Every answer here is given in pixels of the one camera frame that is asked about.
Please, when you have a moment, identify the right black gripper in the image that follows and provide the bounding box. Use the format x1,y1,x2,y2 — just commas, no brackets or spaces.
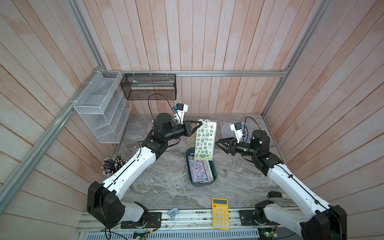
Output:
216,137,259,160

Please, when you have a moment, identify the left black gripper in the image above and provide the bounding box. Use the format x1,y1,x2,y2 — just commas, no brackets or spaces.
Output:
164,120,203,141

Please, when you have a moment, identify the blue penguin sticker sheet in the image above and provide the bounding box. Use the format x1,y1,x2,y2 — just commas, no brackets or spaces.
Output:
242,126,252,143

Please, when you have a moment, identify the teal storage tray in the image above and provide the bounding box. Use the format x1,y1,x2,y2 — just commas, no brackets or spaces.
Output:
186,148,217,187

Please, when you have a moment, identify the cat sticker sheet pink blue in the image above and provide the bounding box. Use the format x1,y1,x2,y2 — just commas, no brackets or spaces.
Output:
145,122,153,138

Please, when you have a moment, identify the translucent bubble sticker sheet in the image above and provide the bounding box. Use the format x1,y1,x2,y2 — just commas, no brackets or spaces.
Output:
220,122,235,139

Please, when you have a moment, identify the yellow green sticker sheet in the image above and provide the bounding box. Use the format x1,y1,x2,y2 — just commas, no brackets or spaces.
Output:
186,132,197,145

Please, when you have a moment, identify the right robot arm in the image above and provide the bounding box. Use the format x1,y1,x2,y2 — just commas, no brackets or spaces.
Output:
215,130,347,240

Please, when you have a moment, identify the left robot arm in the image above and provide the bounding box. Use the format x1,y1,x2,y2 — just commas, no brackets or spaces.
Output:
87,113,203,229

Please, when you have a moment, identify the yellow calculator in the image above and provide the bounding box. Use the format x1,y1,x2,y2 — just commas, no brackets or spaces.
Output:
212,198,230,230

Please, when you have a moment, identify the black mesh basket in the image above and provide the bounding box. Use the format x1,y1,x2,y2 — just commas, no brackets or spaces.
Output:
120,73,178,101

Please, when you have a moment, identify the blue stapler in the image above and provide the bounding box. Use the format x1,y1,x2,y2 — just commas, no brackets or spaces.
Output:
167,207,179,220

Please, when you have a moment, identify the pencil holder with pencils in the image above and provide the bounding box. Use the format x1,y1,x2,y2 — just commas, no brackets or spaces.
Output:
101,153,127,176

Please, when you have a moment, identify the green circuit board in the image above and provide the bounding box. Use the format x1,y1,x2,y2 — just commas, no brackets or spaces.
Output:
259,228,277,240

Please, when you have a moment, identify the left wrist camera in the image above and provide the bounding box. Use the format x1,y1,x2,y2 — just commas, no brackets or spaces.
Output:
173,103,188,125

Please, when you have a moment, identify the aluminium wall rail back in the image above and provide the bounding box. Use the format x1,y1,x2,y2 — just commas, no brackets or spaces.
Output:
120,70,288,78

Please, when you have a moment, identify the aluminium wall rail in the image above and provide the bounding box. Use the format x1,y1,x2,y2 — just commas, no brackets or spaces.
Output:
1,66,105,215
120,70,288,78

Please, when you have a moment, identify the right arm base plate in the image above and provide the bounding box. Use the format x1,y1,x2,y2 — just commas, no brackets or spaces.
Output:
239,209,277,226

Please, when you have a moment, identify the aluminium front rail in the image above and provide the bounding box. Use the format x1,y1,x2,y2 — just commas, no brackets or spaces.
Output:
76,206,325,232

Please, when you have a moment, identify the white wire mesh shelf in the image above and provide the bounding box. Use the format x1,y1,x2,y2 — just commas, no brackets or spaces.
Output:
74,71,132,144

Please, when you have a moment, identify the white vented cable duct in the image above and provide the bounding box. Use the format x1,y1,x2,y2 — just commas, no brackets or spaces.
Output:
78,228,260,240

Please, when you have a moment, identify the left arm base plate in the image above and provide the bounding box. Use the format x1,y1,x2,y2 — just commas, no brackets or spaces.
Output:
121,212,162,230

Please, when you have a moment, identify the aluminium wall rail left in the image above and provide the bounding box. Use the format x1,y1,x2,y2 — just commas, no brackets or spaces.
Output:
1,66,105,215

